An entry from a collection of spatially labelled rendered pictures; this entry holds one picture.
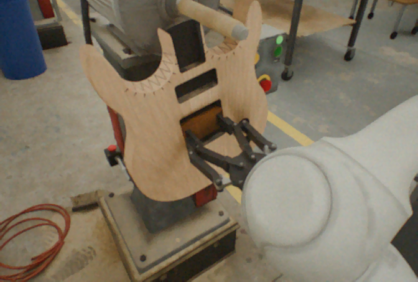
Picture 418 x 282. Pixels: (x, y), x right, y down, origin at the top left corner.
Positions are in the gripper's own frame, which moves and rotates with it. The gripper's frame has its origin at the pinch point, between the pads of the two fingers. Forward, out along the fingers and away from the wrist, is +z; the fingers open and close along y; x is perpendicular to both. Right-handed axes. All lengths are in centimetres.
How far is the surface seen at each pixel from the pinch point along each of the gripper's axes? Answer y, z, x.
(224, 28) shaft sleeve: 6.8, -1.0, 19.5
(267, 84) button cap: 30.2, 14.8, -11.4
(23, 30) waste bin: -28, 280, -52
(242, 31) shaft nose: 7.9, -4.5, 19.6
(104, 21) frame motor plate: 0, 56, 8
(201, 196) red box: 7, 33, -68
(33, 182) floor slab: -64, 129, -95
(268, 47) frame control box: 33.1, 17.4, -1.0
